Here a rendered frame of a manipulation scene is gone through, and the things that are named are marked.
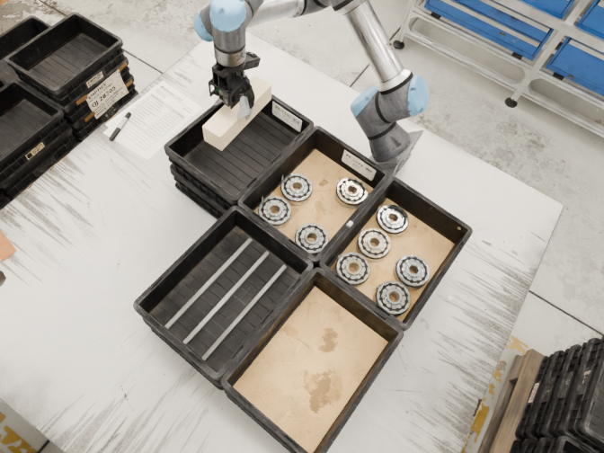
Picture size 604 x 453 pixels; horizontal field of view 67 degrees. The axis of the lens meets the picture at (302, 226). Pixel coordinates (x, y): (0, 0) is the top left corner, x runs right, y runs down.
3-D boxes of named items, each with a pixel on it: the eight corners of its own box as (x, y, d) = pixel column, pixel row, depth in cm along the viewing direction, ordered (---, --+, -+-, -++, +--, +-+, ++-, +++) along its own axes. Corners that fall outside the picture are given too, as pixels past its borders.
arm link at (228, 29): (253, -7, 97) (236, 17, 93) (253, 35, 107) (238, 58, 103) (218, -18, 98) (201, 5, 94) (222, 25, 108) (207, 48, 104)
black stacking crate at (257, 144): (247, 102, 166) (247, 78, 155) (311, 146, 159) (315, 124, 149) (168, 169, 149) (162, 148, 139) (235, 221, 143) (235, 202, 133)
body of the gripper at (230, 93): (208, 97, 118) (204, 62, 108) (229, 78, 122) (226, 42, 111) (232, 111, 117) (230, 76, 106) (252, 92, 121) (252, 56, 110)
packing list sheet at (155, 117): (159, 78, 181) (158, 77, 181) (205, 106, 177) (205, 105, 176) (98, 129, 167) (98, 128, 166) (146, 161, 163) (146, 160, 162)
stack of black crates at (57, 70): (102, 82, 249) (74, 10, 209) (145, 108, 243) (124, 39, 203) (45, 128, 231) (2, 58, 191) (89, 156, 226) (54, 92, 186)
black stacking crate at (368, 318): (311, 280, 136) (315, 265, 126) (393, 342, 130) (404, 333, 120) (221, 388, 120) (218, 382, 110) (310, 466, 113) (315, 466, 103)
